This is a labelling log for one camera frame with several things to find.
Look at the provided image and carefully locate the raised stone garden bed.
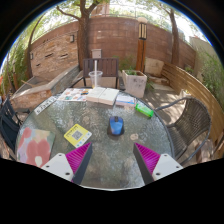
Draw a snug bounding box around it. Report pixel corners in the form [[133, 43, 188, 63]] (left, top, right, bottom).
[[9, 64, 81, 111]]

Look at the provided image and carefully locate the clear plastic cup with straw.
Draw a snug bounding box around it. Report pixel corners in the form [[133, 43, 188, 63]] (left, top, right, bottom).
[[88, 59, 104, 89]]

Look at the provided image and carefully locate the dark wooden slatted chair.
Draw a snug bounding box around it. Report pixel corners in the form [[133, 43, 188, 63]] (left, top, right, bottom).
[[69, 57, 121, 90]]

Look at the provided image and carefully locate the white lettered sign plate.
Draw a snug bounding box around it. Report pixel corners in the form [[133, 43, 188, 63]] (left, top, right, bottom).
[[33, 95, 58, 116]]

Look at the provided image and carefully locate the green plastic bottle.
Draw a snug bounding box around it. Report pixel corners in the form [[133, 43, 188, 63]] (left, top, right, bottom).
[[134, 103, 155, 118]]

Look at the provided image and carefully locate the thin leaning tree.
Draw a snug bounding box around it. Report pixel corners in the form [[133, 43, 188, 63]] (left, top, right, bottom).
[[24, 13, 48, 79]]

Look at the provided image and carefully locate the brown wicker chair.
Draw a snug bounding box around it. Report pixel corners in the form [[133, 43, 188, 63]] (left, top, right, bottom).
[[153, 96, 212, 166]]

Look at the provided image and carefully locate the white square planter box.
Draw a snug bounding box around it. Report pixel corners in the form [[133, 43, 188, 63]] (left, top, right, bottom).
[[121, 69, 148, 99]]

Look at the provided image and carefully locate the yellow square code card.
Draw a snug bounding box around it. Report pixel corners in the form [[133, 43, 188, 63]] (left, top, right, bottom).
[[63, 123, 93, 149]]

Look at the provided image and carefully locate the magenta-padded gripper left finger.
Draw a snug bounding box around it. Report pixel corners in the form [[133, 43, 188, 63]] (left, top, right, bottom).
[[40, 142, 94, 186]]

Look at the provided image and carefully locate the beige stone slab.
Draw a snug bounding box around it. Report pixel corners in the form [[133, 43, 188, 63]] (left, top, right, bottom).
[[144, 57, 165, 78]]

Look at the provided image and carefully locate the open white book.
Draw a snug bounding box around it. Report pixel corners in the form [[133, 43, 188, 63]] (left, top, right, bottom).
[[85, 86, 120, 107]]

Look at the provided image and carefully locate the wooden garden lamp post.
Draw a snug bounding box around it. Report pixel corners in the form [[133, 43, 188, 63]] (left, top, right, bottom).
[[135, 16, 149, 74]]

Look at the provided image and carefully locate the grey wall utility box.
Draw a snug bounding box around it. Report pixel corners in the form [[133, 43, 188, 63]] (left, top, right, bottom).
[[91, 48, 103, 60]]

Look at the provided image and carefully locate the blue and black computer mouse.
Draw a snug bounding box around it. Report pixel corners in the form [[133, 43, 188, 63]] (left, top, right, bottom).
[[106, 115, 126, 137]]

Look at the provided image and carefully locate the thick forked tree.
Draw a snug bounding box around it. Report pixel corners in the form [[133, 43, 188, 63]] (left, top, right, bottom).
[[54, 0, 111, 71]]

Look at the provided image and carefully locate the black slatted chair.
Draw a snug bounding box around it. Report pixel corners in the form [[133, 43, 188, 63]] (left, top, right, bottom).
[[0, 96, 31, 153]]

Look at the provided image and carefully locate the wooden slat fence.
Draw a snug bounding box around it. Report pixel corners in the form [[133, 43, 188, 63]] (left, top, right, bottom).
[[160, 62, 224, 161]]

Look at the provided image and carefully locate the slim straight tree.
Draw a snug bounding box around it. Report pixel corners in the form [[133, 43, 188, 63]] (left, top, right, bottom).
[[165, 6, 181, 68]]

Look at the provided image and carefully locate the blue and white booklet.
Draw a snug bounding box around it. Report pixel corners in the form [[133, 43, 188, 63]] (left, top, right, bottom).
[[115, 92, 138, 108]]

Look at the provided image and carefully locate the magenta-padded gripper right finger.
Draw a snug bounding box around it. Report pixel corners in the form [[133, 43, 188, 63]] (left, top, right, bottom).
[[132, 142, 184, 186]]

